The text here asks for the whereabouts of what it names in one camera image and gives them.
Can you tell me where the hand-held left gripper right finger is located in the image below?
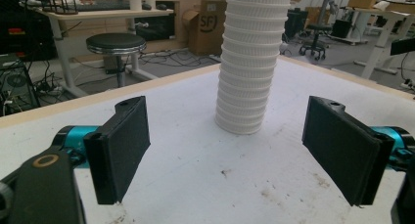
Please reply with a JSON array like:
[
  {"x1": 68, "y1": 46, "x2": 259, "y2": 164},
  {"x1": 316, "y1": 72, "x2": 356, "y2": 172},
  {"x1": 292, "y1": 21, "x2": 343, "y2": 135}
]
[{"x1": 301, "y1": 95, "x2": 396, "y2": 207}]

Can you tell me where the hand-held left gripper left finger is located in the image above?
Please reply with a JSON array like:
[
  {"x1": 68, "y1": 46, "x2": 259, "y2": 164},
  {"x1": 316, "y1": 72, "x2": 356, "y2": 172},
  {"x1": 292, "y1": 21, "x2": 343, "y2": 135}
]
[{"x1": 83, "y1": 95, "x2": 152, "y2": 205}]

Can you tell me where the stack of white ribbed cups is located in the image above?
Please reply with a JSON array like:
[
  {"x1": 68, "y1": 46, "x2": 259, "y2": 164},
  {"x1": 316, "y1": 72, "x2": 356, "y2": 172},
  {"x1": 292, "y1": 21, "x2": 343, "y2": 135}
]
[{"x1": 213, "y1": 0, "x2": 295, "y2": 136}]

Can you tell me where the black round stool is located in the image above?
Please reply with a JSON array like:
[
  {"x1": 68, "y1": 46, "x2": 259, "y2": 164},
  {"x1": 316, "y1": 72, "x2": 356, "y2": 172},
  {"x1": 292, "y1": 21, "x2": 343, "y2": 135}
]
[{"x1": 85, "y1": 32, "x2": 148, "y2": 88}]

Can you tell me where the black office chair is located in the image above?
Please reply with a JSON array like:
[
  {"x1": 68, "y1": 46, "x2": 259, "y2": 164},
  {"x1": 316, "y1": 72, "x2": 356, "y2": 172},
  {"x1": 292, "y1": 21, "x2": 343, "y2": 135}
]
[{"x1": 298, "y1": 22, "x2": 334, "y2": 62}]

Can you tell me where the small black box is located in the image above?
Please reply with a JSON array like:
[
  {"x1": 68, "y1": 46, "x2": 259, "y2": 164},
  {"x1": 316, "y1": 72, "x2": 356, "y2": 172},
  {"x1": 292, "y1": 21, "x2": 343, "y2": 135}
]
[{"x1": 330, "y1": 19, "x2": 353, "y2": 39}]

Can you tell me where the black flat panel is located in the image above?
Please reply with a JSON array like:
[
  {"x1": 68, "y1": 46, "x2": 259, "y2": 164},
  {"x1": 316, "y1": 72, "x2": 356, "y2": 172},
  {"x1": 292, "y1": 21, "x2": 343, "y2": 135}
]
[{"x1": 389, "y1": 37, "x2": 415, "y2": 57}]

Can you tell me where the black computer tower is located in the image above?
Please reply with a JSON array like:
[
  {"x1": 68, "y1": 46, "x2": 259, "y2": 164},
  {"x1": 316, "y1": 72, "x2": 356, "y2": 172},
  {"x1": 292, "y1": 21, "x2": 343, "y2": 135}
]
[{"x1": 0, "y1": 54, "x2": 42, "y2": 117}]

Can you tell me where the white standing desk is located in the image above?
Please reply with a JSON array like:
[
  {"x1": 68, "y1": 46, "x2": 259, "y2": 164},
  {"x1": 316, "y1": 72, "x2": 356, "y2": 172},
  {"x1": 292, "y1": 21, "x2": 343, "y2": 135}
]
[{"x1": 345, "y1": 4, "x2": 415, "y2": 80}]

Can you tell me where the black bin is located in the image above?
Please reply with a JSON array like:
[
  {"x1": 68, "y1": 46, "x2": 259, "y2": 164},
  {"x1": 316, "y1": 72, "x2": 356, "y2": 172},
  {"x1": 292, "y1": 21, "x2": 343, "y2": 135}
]
[{"x1": 284, "y1": 8, "x2": 308, "y2": 41}]

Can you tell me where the light wooden desk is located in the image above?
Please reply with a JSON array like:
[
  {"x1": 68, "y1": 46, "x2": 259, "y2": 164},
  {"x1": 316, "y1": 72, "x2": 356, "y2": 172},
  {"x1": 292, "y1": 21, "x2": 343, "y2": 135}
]
[{"x1": 19, "y1": 7, "x2": 175, "y2": 99}]

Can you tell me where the black keyboard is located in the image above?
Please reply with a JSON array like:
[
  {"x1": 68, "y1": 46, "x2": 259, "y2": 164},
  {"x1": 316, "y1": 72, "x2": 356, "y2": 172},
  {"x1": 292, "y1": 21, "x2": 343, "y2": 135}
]
[{"x1": 75, "y1": 0, "x2": 132, "y2": 13}]

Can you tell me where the black cabinet under desk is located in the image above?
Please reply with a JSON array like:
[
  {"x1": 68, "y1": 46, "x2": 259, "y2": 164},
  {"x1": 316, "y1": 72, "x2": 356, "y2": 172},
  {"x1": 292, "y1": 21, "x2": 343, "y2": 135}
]
[{"x1": 0, "y1": 11, "x2": 57, "y2": 62}]

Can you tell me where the brown cardboard box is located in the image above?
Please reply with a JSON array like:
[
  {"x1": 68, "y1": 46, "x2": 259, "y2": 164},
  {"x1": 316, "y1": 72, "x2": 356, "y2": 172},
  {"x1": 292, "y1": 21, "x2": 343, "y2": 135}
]
[{"x1": 181, "y1": 0, "x2": 228, "y2": 57}]

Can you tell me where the tangle of black floor cables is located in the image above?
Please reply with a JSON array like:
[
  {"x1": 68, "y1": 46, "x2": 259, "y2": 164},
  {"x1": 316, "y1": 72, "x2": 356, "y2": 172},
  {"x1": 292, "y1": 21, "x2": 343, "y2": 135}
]
[{"x1": 138, "y1": 48, "x2": 211, "y2": 68}]

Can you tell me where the black wire rack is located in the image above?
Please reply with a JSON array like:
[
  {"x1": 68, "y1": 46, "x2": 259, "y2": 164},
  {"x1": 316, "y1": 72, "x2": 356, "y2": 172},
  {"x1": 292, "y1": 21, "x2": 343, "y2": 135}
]
[{"x1": 48, "y1": 0, "x2": 79, "y2": 16}]

